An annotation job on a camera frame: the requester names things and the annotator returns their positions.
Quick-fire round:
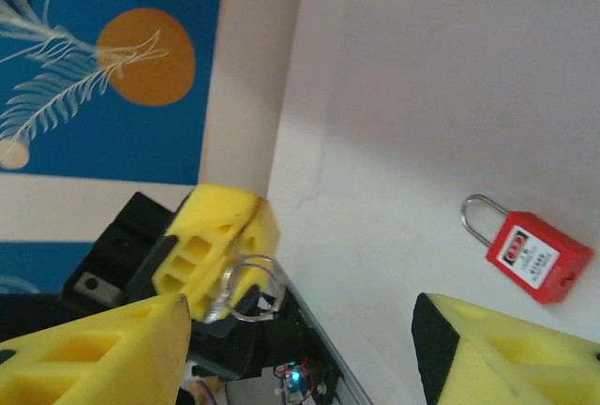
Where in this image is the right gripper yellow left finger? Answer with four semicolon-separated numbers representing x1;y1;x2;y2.
0;292;192;405

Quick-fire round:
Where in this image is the blue fern print wall panel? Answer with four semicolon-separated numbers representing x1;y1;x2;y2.
0;0;227;186

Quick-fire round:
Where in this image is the aluminium frame rail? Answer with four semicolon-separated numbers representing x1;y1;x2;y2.
283;277;376;405

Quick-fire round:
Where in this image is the red padlock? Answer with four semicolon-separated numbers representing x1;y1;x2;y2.
460;193;594;307

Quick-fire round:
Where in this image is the silver key with ring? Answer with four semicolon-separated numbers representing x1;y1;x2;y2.
203;254;287;326

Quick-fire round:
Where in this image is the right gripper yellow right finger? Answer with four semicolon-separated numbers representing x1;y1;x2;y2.
411;292;600;405

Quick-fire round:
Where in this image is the blue floral print wall panel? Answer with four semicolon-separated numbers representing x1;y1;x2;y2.
0;241;98;294

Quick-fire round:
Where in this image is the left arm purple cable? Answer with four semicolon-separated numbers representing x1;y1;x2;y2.
194;374;219;405

